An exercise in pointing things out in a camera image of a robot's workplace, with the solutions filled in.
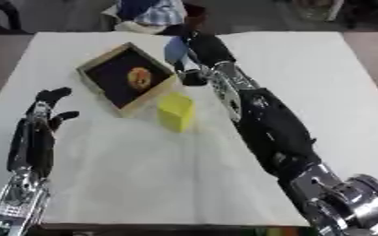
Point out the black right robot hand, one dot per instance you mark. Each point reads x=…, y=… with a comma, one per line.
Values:
x=211, y=49

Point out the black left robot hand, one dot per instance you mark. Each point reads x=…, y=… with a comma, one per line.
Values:
x=33, y=144

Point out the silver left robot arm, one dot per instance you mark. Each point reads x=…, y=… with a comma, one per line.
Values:
x=20, y=199

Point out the silver and black right robot arm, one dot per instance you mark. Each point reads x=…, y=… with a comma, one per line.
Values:
x=273, y=129

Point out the tan cardboard box black inside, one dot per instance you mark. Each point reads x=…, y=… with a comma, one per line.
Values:
x=119, y=78

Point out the yellow block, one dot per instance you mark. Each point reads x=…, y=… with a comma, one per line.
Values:
x=176, y=112

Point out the person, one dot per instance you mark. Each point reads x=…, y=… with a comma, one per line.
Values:
x=144, y=14

